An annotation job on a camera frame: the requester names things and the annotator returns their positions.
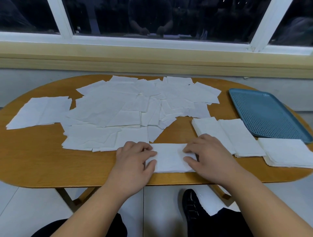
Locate person's right hand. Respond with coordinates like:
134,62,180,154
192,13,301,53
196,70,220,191
183,134,246,188

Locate person's left hand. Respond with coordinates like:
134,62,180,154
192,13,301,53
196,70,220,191
105,141,157,197

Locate half-folded white paper napkin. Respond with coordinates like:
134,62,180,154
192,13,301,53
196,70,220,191
144,143,199,173

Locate person's right forearm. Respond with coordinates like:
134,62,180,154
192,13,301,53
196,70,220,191
220,170,313,237

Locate person's left forearm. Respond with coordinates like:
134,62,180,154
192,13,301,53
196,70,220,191
50,183,142,237

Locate stack of folded white napkins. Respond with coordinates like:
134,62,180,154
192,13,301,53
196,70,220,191
217,119,266,158
258,137,313,169
191,117,237,155

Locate wooden table leg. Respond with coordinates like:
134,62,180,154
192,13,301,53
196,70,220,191
55,187,101,212
208,184,232,201

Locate black shoe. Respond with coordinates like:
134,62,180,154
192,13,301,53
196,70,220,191
182,189,211,235

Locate pile of unfolded white napkins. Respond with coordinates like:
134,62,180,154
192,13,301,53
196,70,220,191
60,75,222,152

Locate person's left black trouser leg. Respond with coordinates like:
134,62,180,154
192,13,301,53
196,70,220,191
31,213,128,237

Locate person's black trouser leg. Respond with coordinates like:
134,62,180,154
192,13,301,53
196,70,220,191
196,208,254,237
31,213,128,237

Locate person's right black trouser leg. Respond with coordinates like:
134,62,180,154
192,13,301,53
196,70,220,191
196,208,254,237

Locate blue perforated plastic tray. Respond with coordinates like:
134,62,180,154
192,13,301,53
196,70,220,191
228,88,313,144

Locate yellow window sill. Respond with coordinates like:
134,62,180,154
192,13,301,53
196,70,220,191
0,41,313,79

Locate unfolded white paper napkin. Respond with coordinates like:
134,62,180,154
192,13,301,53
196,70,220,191
6,96,73,130

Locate white window frame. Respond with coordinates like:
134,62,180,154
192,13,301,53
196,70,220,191
0,0,313,56

